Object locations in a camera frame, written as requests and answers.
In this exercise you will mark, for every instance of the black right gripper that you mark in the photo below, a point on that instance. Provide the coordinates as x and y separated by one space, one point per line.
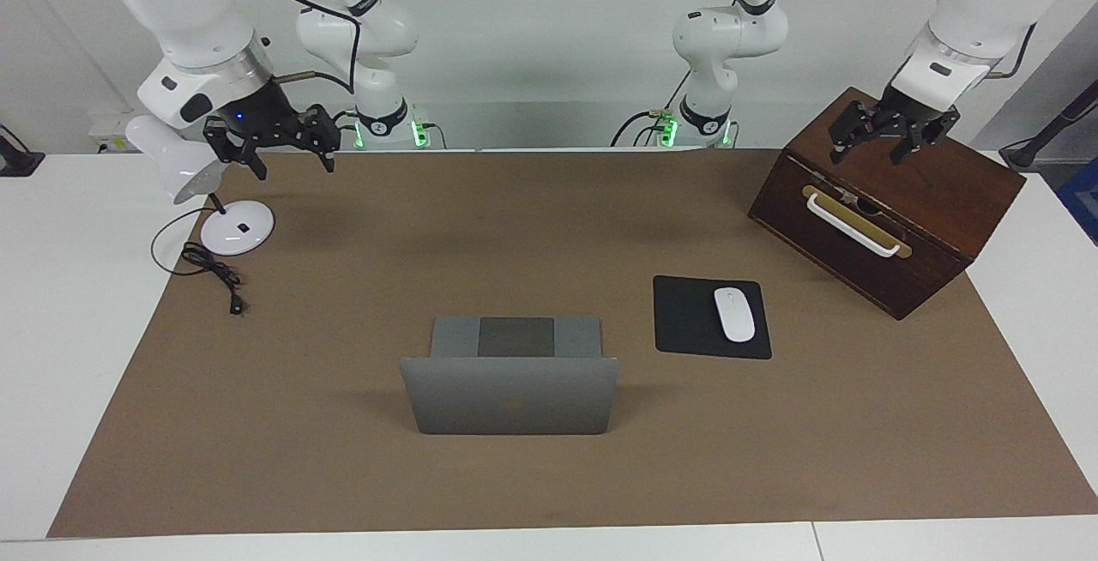
257 115

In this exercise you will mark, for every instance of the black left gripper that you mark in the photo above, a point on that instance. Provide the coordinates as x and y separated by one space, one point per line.
909 108

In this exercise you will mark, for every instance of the silver laptop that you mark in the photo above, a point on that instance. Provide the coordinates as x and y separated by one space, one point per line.
515 398

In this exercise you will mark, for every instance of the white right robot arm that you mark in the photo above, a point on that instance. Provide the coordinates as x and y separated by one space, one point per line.
189 12

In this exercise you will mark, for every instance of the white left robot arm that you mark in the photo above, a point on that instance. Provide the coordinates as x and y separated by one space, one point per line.
729 38

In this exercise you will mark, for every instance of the dark wooden box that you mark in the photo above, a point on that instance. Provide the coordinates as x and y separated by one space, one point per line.
926 192

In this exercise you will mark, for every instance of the white desk lamp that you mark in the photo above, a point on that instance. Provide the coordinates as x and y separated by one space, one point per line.
236 231

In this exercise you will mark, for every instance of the black floor stand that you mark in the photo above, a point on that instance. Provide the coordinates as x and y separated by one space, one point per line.
1042 136

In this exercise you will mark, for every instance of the blue crate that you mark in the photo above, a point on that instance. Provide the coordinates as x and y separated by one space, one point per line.
1082 201

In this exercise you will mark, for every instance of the white computer mouse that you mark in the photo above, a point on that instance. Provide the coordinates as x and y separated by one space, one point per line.
735 314

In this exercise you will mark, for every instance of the black mouse pad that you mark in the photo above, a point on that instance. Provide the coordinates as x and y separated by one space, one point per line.
686 321

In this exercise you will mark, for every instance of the brown table mat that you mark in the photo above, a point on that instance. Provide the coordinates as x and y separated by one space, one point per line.
343 475

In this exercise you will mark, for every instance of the white wall socket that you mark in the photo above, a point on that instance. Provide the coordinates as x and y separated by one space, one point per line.
107 125

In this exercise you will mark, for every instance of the black clamp mount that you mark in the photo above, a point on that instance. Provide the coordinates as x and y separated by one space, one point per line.
17 162

